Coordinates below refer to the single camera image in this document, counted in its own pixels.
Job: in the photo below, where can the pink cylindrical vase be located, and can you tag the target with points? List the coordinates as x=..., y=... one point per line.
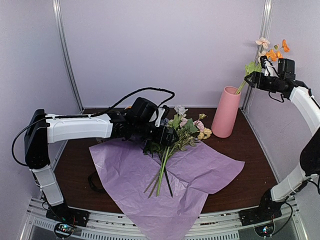
x=226, y=112

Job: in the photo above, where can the purple tissue paper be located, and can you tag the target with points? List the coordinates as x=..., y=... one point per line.
x=195, y=173

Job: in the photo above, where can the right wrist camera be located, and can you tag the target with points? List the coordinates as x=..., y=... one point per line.
x=286, y=68

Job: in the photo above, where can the pink and yellow roses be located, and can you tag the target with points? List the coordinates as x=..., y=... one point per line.
x=190, y=131

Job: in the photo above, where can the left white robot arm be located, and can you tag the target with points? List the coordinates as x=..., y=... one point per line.
x=51, y=128

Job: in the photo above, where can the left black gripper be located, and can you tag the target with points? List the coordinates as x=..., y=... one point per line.
x=168, y=141

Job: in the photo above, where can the peach blossom fuzzy stem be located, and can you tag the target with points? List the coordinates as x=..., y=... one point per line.
x=254, y=66

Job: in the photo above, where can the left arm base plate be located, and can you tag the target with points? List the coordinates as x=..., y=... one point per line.
x=70, y=216

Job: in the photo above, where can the black printed ribbon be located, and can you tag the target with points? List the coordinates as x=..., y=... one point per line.
x=93, y=186

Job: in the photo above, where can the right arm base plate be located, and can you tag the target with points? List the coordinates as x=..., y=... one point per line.
x=258, y=215

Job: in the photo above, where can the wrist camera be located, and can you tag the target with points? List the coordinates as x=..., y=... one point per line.
x=141, y=111
x=286, y=68

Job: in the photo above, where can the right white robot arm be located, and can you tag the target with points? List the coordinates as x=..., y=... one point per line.
x=308, y=167

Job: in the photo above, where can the fuzzy green orange flower stem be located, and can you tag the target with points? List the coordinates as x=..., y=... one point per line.
x=276, y=52

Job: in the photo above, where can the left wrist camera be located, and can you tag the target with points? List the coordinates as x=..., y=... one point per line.
x=141, y=111

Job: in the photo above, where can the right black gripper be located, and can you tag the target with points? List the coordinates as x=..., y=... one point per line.
x=259, y=84

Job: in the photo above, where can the left aluminium frame post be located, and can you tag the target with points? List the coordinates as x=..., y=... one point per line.
x=65, y=52

